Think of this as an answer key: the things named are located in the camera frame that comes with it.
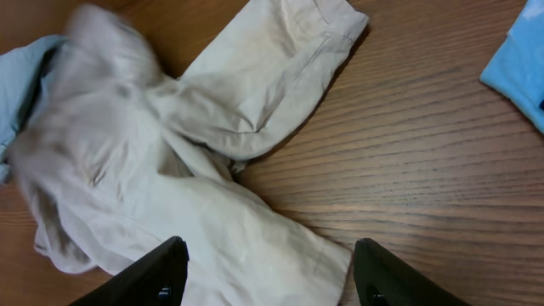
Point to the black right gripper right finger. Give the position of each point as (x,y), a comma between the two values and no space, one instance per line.
(383,279)

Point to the folded light blue denim shorts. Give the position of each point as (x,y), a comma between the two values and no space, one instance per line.
(26,73)

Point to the light blue t-shirt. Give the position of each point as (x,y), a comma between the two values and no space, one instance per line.
(516,68)

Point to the beige khaki shorts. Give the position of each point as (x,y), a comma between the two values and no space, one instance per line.
(124,157)

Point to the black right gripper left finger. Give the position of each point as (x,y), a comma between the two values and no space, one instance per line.
(158,278)

